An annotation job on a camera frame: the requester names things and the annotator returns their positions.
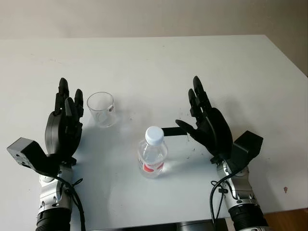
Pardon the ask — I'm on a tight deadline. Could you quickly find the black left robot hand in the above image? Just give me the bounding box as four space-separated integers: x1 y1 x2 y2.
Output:
44 77 85 166

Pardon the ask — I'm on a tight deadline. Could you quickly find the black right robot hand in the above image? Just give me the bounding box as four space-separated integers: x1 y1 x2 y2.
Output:
175 75 233 164

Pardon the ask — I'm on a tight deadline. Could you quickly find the clear plastic water bottle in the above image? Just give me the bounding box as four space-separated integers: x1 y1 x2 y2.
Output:
138 126 168 179

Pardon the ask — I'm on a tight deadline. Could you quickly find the clear plastic cup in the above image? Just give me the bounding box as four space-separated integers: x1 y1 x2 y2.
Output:
87 91 116 128

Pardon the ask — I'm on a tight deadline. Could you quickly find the black tape strip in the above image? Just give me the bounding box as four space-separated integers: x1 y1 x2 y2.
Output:
161 127 187 136

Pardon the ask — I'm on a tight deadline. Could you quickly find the black robot torso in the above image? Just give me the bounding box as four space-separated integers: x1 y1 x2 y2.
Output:
69 217 233 231

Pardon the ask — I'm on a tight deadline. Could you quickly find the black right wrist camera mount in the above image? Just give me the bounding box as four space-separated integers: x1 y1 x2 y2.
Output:
225 130 264 174

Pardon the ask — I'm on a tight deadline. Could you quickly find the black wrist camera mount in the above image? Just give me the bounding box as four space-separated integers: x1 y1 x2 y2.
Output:
6 137 77 178
225 130 264 174

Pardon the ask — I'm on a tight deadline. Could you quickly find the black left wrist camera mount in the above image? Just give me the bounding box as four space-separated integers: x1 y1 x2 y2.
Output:
6 137 77 178

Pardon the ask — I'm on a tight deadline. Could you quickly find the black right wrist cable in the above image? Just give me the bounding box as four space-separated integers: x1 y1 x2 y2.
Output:
209 168 239 224

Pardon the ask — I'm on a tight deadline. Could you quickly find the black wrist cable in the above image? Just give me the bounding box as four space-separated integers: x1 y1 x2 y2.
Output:
55 177 86 231
209 168 239 224

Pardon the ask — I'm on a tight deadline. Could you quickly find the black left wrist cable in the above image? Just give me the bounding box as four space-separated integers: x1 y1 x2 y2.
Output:
55 177 86 231

